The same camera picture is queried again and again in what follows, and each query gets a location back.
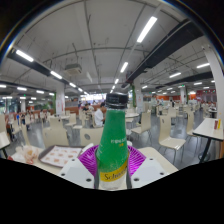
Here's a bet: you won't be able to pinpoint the green drink bottle black cap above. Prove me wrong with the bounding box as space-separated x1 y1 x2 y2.
94 92 130 190

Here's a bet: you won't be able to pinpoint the crumpled food wrapper bag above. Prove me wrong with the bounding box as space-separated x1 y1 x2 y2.
14 144 40 165

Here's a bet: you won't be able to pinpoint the brown food tray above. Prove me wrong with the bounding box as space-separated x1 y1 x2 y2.
38 144 85 169

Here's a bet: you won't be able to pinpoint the ceiling air conditioner unit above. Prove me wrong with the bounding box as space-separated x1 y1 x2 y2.
64 63 83 76

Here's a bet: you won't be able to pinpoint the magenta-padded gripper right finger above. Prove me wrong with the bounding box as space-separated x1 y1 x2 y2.
126 144 167 190

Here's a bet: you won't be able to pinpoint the group of beige chairs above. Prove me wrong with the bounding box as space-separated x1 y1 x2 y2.
6 105 203 158

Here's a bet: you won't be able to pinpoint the beige chair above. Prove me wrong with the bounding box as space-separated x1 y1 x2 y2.
79 127 104 147
41 126 70 148

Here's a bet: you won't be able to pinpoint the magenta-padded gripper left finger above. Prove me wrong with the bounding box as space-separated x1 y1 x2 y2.
58 144 100 190

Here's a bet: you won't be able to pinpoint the ceiling strip lights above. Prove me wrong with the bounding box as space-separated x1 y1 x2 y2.
0 15 212 101

